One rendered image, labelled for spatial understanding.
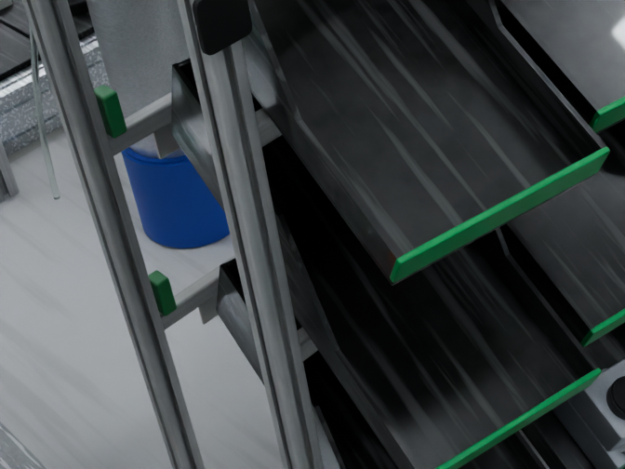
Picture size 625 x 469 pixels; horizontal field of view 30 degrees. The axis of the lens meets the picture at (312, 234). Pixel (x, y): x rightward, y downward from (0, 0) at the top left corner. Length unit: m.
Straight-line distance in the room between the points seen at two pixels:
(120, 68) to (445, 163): 0.94
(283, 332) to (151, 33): 0.82
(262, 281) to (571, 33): 0.22
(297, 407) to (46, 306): 0.92
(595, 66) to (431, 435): 0.23
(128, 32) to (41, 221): 0.42
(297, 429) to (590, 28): 0.30
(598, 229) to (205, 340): 0.80
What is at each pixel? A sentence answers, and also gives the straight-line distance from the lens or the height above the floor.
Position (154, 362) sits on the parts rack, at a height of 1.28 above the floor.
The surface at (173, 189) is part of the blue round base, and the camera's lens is 1.58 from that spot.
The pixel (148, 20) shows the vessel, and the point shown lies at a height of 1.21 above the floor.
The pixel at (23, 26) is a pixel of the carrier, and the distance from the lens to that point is 2.07.
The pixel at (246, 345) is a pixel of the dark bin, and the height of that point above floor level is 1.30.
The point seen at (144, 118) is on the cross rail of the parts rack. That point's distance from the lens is 0.78.
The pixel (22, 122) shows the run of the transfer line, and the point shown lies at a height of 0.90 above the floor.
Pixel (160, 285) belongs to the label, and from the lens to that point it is 0.85.
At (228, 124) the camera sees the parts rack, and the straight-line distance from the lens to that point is 0.58.
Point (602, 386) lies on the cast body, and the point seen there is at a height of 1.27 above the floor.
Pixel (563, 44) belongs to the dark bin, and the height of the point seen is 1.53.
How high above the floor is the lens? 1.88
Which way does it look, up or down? 39 degrees down
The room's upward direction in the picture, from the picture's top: 10 degrees counter-clockwise
